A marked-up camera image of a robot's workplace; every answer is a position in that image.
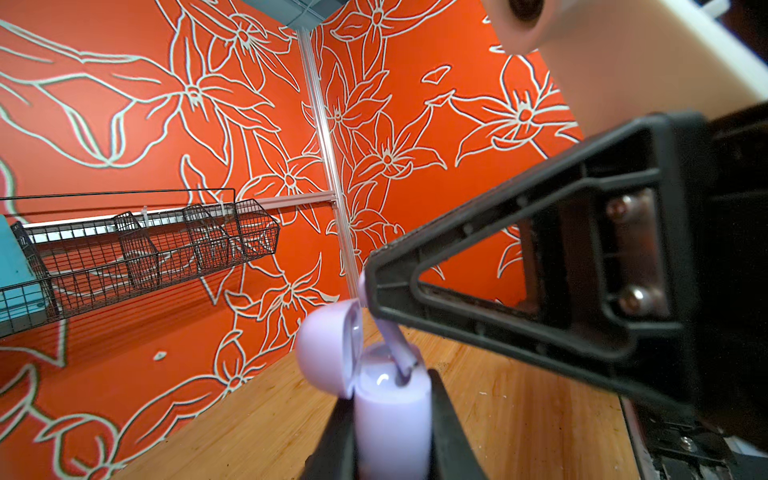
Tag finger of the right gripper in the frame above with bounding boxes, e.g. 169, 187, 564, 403
364, 112, 716, 411

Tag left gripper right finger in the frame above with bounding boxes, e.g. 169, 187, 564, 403
428, 369, 487, 480

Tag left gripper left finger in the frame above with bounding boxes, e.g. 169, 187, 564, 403
300, 399, 357, 480

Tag light blue box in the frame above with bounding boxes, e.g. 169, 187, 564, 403
1, 217, 47, 336

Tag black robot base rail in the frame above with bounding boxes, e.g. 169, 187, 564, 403
620, 397, 767, 479

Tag purple round puck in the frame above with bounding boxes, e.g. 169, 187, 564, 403
296, 300, 432, 479

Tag black wire wall basket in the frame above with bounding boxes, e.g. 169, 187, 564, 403
4, 188, 281, 337

